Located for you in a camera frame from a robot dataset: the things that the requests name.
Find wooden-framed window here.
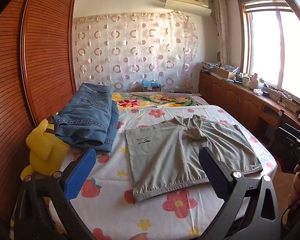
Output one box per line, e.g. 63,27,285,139
236,0,300,107

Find floral blanket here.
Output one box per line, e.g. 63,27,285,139
111,92,208,110

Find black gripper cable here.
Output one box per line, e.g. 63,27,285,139
281,204,299,230

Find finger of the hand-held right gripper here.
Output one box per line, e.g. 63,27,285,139
276,124,300,146

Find small printed cardboard box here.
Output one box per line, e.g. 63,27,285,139
142,85,165,92

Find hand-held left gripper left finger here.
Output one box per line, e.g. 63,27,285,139
14,147,97,240

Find white air deflector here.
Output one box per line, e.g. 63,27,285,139
165,0,212,16

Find wooden louvred wardrobe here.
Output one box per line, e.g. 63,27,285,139
0,0,77,222

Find strawberry flower print bed sheet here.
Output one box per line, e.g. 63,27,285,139
12,104,277,240

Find blue plastic bag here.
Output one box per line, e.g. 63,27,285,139
141,78,159,88

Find grey-green pants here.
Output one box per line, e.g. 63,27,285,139
124,114,263,203

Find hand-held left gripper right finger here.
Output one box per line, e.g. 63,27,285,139
198,147,282,240

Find wooden cabinet counter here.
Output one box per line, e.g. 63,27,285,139
198,71,300,142

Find open brown cardboard box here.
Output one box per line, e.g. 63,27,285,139
210,66,237,80

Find circle-patterned sheer curtain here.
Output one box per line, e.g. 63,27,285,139
73,11,199,93

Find beige patterned window curtain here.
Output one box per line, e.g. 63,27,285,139
212,0,230,66

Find yellow plush toy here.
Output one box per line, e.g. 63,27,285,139
20,119,69,180

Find folded blue jeans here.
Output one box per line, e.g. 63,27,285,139
51,83,120,152

